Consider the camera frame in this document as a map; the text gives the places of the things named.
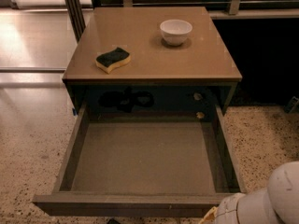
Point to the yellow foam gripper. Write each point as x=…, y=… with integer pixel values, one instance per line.
x=226, y=209

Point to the grey top drawer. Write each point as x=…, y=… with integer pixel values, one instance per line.
x=151, y=166

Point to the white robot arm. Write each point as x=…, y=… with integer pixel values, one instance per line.
x=278, y=203

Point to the small black floor object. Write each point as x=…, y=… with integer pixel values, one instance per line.
x=113, y=221

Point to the yellow green sponge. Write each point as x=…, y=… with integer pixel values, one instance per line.
x=116, y=58

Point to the white ceramic bowl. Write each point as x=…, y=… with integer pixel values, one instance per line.
x=175, y=32

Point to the dark object at right wall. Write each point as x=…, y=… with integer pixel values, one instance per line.
x=291, y=105

